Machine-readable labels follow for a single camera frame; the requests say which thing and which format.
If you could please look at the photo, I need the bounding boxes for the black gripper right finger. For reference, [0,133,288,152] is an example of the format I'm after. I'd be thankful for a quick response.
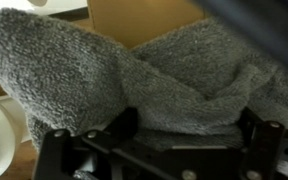
[238,105,288,180]

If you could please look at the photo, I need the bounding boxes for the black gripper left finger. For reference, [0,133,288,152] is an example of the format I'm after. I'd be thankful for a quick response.
[33,106,198,180]

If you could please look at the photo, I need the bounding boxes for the grey terry towel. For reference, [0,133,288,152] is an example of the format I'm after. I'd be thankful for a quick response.
[0,6,288,153]

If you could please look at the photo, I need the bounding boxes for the cardboard box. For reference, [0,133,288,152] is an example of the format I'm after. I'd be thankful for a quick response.
[86,0,207,50]

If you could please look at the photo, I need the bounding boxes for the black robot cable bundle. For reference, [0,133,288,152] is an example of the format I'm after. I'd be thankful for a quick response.
[189,0,288,82]

